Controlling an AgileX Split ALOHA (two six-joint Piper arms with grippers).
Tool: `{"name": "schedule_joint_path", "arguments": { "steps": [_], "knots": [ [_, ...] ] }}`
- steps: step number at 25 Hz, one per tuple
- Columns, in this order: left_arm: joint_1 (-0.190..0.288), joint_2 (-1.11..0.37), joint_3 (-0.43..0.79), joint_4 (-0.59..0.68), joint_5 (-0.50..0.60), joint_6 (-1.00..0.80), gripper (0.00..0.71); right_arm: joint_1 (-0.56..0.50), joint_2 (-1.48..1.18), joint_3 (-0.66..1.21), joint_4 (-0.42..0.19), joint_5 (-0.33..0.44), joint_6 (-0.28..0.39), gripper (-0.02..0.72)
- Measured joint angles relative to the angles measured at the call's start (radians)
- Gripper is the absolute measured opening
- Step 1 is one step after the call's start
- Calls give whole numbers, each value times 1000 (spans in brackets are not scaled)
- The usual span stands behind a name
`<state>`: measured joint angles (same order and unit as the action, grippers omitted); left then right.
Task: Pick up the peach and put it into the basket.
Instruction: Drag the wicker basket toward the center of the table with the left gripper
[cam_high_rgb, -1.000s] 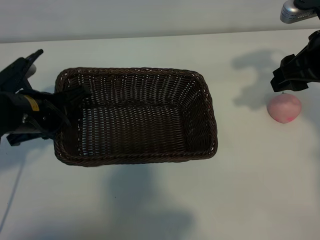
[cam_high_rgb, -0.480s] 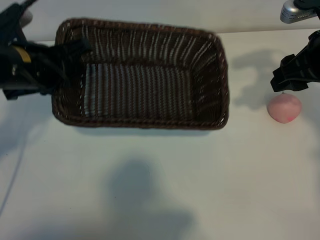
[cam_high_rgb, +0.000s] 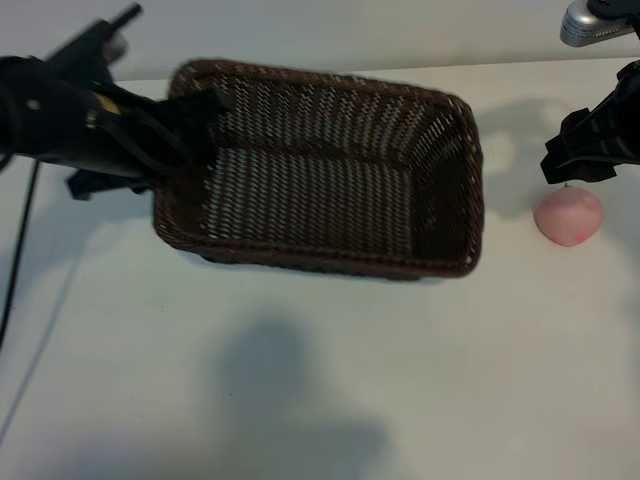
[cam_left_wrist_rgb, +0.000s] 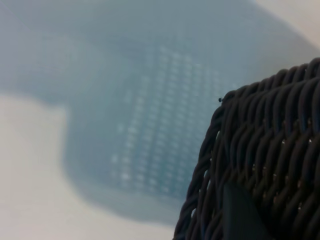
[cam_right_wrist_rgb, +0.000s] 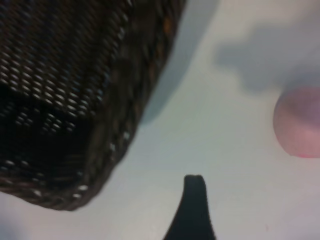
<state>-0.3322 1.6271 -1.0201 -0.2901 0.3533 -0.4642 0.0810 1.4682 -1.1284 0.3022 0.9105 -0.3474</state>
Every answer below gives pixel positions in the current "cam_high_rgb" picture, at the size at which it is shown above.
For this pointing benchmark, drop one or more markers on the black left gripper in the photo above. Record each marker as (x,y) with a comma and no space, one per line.
(127,150)

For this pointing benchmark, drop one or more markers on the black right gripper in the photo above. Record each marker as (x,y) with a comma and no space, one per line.
(615,130)

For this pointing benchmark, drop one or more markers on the dark brown wicker basket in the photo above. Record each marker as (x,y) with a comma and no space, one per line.
(320,165)

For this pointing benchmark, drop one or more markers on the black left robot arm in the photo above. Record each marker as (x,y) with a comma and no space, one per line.
(40,115)

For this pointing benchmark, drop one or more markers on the pink peach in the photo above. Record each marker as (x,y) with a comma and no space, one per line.
(567,217)

